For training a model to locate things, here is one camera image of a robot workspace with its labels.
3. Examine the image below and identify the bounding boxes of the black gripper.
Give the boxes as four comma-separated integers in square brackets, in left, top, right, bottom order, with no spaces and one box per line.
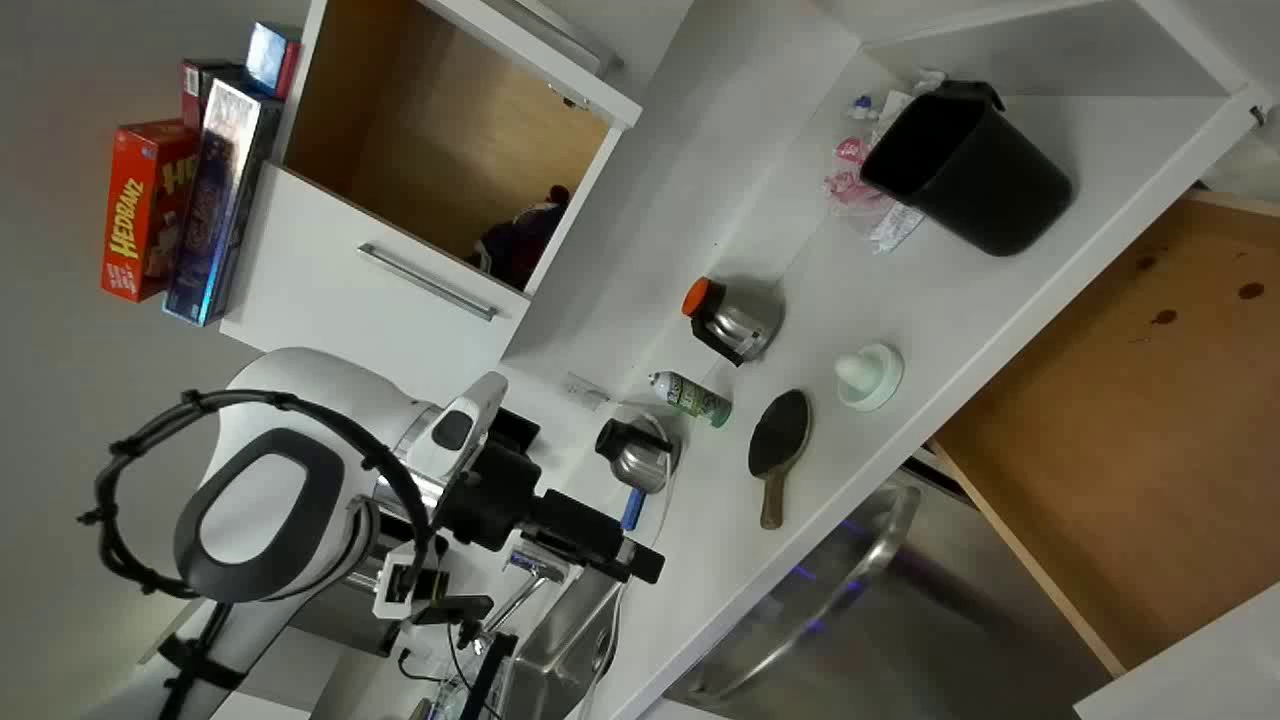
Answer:
[436,444,672,588]

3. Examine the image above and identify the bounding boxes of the glass coffee pot orange lid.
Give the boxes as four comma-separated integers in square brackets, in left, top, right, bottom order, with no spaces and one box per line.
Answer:
[681,273,787,367]

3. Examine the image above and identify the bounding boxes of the dark object in cupboard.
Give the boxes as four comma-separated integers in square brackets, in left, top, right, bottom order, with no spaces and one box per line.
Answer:
[465,180,575,295]

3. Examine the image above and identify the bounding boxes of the white cupboard wooden interior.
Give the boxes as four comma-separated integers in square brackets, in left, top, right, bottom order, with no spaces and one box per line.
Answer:
[216,0,650,407]

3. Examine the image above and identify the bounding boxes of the grey metal stand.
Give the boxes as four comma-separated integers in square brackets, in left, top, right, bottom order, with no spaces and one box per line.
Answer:
[494,565,629,720]

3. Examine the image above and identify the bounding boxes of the green white spray can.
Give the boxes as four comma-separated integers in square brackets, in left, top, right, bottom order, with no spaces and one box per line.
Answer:
[650,367,735,434]

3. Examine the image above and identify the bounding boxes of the black table tennis paddle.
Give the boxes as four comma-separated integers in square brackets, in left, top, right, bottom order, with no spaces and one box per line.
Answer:
[744,384,817,534]

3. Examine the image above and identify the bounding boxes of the stainless steel appliance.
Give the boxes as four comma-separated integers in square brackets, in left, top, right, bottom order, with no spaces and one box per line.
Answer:
[662,461,1113,720]

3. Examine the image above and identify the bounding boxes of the white paper packet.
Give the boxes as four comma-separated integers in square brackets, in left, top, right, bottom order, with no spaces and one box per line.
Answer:
[870,202,930,262]

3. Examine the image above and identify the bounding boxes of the pink packaged items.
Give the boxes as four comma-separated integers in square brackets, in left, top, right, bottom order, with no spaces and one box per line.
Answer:
[819,127,890,214]

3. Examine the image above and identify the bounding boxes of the blue purple board game box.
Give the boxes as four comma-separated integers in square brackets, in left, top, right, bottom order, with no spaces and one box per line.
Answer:
[159,75,286,332]

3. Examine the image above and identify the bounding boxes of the black plastic bin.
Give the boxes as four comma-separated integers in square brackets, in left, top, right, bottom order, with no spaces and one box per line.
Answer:
[855,75,1075,262]

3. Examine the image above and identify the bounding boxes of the wooden board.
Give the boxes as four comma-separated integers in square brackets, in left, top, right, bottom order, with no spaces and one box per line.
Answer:
[918,191,1280,679]

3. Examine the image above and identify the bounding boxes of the small blue box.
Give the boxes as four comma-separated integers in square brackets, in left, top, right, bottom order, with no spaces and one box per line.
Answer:
[240,15,303,104]

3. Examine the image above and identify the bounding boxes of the dark red board game box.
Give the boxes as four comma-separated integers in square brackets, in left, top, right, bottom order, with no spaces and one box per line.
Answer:
[176,58,257,136]

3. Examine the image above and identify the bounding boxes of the steel coffee pot black handle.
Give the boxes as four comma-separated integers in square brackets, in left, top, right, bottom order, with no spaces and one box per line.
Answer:
[592,404,685,502]

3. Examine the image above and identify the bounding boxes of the black camera on stand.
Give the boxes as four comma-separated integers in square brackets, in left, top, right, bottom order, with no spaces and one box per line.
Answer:
[486,404,543,468]

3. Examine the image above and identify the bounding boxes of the curved steel handle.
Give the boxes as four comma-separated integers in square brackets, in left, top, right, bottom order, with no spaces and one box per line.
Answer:
[666,475,924,711]

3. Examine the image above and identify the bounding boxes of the metal drawer handle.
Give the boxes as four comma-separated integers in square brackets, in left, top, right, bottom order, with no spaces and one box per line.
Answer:
[356,241,506,324]

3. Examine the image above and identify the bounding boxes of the metal door handle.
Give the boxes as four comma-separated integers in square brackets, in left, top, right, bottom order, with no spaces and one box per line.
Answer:
[481,0,629,81]

